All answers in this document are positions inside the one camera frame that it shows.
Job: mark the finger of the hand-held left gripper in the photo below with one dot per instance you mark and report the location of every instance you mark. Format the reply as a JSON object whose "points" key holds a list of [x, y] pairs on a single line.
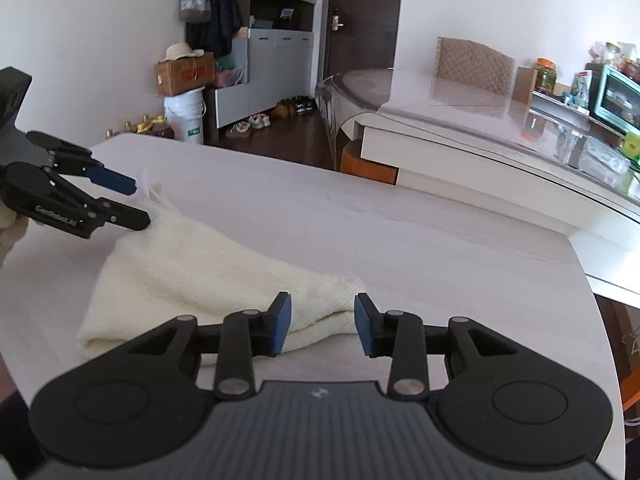
{"points": [[112, 179], [125, 217]]}

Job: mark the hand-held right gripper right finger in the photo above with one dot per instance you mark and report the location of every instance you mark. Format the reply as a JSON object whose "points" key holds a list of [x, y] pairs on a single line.
{"points": [[365, 325]]}

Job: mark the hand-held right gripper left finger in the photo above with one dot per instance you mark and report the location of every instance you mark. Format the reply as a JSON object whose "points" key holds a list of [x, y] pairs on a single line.
{"points": [[280, 325]]}

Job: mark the cream towel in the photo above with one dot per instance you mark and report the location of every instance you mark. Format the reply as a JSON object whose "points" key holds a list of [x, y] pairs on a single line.
{"points": [[200, 270]]}

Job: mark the person's left hand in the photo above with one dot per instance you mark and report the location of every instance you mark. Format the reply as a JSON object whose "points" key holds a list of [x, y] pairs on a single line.
{"points": [[11, 240]]}

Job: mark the white plastic bucket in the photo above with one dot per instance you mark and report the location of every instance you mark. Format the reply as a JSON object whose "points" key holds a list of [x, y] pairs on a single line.
{"points": [[186, 117]]}

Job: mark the cardboard box with red print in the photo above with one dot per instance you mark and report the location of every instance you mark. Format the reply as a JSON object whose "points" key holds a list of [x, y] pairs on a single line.
{"points": [[185, 76]]}

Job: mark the straw hat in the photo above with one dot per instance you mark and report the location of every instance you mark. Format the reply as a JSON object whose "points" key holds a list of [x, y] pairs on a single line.
{"points": [[181, 52]]}

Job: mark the colourful plastic bags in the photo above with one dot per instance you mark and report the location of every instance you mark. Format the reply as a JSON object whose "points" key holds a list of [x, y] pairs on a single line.
{"points": [[230, 74]]}

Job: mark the row of shoes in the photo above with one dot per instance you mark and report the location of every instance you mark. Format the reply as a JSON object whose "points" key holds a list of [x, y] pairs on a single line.
{"points": [[265, 117]]}

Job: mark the white glass-top dining table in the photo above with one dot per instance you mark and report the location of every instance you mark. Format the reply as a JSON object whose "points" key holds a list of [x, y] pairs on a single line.
{"points": [[475, 172]]}

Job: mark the dark hanging jacket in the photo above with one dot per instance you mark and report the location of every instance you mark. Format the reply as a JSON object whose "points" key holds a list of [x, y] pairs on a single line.
{"points": [[225, 15]]}

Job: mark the white grey hallway cabinet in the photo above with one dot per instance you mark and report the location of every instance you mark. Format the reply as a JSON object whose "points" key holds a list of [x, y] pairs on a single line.
{"points": [[280, 52]]}

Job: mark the plain brown cardboard box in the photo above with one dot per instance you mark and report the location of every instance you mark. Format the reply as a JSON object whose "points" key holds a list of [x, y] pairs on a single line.
{"points": [[525, 86]]}

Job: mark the clear plastic package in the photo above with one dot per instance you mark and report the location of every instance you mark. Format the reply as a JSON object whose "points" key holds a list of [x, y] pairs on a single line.
{"points": [[605, 160]]}

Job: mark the wooden riser shelf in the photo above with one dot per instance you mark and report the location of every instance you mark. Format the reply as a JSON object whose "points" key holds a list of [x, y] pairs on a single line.
{"points": [[560, 105]]}

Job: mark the dark wooden door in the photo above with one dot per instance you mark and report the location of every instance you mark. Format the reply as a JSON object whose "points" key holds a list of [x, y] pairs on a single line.
{"points": [[365, 10]]}

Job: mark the orange-lid glass jar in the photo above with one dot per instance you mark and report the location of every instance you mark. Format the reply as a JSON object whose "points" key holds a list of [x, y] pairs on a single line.
{"points": [[546, 77]]}

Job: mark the red white snack bag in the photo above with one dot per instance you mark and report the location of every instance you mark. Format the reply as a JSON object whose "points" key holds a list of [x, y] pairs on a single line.
{"points": [[581, 90]]}

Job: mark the green tissue box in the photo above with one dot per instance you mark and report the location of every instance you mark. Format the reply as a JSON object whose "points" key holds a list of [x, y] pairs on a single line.
{"points": [[632, 149]]}

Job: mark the teal toaster oven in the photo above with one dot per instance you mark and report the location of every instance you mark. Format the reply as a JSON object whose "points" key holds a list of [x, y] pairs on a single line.
{"points": [[620, 102]]}

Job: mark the pale food jar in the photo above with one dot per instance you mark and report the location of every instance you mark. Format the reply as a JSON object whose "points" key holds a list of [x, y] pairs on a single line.
{"points": [[599, 53], [613, 52]]}

